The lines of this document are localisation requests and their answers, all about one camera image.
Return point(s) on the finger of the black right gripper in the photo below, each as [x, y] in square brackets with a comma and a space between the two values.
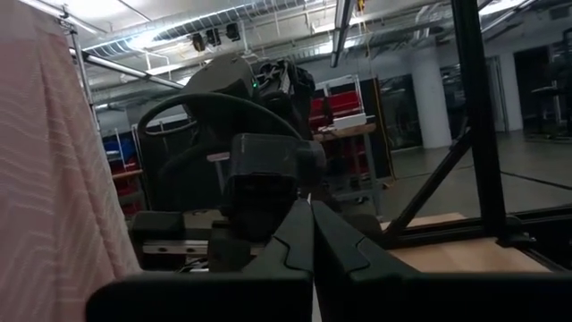
[232, 250]

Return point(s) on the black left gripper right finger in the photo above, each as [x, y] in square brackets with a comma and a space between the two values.
[402, 299]

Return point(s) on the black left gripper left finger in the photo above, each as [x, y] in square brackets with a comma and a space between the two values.
[268, 297]

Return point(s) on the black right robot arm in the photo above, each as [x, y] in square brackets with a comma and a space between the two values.
[219, 76]

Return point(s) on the red storage bin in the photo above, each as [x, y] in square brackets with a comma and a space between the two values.
[344, 103]
[127, 188]

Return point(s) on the blue storage bin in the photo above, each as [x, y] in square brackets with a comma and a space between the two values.
[118, 146]

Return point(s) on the pink chevron curtain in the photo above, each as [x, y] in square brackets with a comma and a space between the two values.
[44, 179]

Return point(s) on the wooden workbench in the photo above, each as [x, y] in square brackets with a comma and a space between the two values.
[348, 131]

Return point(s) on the white box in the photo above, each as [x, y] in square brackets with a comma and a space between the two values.
[350, 121]

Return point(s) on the black ceiling device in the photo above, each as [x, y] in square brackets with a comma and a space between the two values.
[214, 36]

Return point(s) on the white round column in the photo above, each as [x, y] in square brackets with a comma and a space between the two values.
[431, 98]

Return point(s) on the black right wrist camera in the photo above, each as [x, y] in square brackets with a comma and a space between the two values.
[268, 156]

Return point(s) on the black aluminium table frame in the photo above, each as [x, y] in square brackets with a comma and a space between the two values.
[478, 134]

